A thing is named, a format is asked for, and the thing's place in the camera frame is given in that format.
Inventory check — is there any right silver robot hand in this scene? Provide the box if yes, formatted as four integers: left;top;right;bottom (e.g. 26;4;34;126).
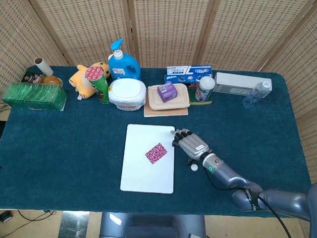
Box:
170;128;213;165

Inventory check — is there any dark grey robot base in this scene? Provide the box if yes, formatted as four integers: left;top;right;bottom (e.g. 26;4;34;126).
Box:
99;212;208;238

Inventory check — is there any white rectangular board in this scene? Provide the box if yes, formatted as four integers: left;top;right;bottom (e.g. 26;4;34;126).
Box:
119;123;176;194

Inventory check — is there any thin wooden board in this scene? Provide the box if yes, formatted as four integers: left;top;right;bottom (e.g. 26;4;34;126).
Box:
144;100;189;118

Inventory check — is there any green yellow sponge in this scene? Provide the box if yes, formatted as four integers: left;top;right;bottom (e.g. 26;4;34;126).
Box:
189;86;213;105

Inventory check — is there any beige lidded lunch box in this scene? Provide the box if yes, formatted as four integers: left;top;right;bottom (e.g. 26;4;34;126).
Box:
148;83;191;111

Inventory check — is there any white printed snack can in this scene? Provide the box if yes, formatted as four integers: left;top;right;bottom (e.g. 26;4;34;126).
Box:
195;75;215;102

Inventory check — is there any small purple carton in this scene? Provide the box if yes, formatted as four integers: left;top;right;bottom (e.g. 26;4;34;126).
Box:
157;82;179;103

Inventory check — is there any blue cookie box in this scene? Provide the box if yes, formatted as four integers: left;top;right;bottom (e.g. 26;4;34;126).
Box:
164;73;206;87

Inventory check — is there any white power strip box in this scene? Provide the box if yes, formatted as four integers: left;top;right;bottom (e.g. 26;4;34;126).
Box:
212;71;272;96

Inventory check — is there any blue white toothpaste box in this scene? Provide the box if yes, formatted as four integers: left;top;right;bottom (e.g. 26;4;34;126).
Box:
165;64;213;76

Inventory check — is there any clear plastic water bottle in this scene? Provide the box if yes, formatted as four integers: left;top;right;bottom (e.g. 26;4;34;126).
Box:
242;81;272;109

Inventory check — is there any white wipes container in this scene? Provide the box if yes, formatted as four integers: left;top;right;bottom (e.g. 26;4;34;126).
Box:
108;78;147;112

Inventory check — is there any blue detergent bottle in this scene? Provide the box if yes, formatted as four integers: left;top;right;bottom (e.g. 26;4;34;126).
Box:
107;38;142;82

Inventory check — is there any green Pringles can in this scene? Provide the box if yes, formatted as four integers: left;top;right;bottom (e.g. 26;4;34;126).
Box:
85;65;110;104

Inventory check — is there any bamboo folding screen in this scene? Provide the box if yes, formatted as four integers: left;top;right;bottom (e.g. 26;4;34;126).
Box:
0;0;317;238

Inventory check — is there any yellow plush toy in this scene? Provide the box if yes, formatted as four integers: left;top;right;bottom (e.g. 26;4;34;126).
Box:
68;61;111;101

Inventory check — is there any teal table cloth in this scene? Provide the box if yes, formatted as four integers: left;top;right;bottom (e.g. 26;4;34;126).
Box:
0;65;313;219

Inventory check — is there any metal table leg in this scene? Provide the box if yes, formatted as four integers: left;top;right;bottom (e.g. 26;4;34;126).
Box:
60;211;90;238

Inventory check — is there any brown tape roll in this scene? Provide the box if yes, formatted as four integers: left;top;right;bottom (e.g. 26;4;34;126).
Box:
39;75;64;87

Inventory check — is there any green transparent box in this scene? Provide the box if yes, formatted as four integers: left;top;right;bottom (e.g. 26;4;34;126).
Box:
1;82;68;112

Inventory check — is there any dark printed box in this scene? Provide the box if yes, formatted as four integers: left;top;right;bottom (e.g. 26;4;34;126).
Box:
21;71;47;84

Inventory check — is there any black caster wheel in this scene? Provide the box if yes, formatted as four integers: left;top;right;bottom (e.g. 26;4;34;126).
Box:
0;210;12;224

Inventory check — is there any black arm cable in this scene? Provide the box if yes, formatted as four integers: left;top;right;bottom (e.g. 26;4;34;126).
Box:
205;167;293;238

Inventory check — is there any black floor cable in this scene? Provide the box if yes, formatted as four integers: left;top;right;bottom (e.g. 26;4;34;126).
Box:
14;209;57;223

